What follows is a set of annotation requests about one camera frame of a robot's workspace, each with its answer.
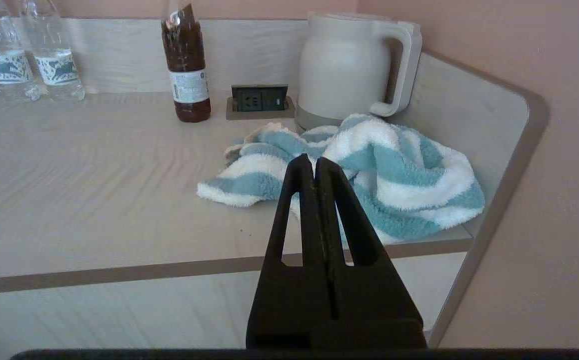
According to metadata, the teal white striped towel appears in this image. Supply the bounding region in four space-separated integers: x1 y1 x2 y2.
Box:
196 113 487 246

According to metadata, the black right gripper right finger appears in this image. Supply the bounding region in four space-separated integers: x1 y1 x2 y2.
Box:
314 156 428 349

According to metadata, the clear water bottle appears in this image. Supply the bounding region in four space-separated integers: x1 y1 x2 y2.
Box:
0 0 41 104
19 0 87 103

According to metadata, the full dark tea bottle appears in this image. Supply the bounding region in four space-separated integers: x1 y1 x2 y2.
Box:
160 0 212 124

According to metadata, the small black tray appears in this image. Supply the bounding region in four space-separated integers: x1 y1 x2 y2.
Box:
225 83 296 121

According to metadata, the grey kettle base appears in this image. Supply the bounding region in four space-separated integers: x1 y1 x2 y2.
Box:
294 106 353 132

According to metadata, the white electric kettle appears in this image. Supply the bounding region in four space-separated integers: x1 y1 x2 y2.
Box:
297 11 423 119

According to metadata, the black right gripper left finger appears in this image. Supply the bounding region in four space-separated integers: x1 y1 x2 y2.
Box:
246 153 333 349

